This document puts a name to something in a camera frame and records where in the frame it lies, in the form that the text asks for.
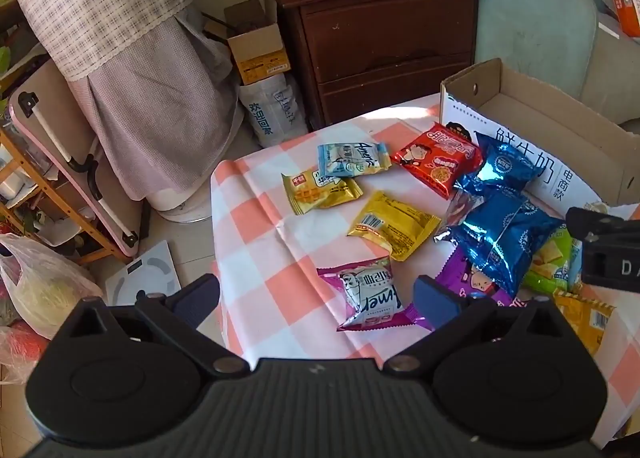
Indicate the dark wooden nightstand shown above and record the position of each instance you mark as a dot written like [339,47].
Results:
[385,43]

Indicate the white printed sack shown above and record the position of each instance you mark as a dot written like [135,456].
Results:
[272,111]

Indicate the blue foil snack packet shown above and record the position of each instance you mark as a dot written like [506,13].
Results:
[505,238]
[505,163]

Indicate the orange yellow snack packet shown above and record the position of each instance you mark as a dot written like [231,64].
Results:
[585,318]

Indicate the yellow snack packet with barcode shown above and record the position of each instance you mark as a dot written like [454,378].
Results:
[395,224]

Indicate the red plastic bag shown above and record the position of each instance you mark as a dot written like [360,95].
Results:
[20,353]

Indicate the light blue snack packet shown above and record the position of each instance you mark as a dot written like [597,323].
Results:
[352,159]

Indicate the white paper slip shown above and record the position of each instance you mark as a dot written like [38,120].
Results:
[607,29]

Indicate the white bathroom scale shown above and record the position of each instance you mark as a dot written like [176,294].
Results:
[145,273]

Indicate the wooden shelf rack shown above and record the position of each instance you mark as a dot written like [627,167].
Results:
[30,218]

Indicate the clear plastic bag with vegetables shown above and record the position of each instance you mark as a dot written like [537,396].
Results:
[40,288]

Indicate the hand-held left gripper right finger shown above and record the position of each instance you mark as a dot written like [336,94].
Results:
[436,299]

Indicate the small cardboard box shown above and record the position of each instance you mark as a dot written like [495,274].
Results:
[255,43]

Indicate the grey green sofa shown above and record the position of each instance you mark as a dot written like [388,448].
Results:
[535,23]

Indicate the white fan base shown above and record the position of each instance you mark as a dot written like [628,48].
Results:
[180,205]

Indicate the pink and white snack packet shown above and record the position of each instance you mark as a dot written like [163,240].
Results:
[365,293]

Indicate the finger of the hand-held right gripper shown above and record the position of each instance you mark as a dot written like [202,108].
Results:
[590,223]

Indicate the purple snack packet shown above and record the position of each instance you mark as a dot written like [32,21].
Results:
[475,283]

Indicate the green snack packet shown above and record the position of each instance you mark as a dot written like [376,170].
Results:
[550,258]

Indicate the yellow snack packet red logo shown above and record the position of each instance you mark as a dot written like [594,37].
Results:
[320,192]

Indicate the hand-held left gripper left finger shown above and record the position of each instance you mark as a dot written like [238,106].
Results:
[196,297]

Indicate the pink folding table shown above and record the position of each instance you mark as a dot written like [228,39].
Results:
[55,128]

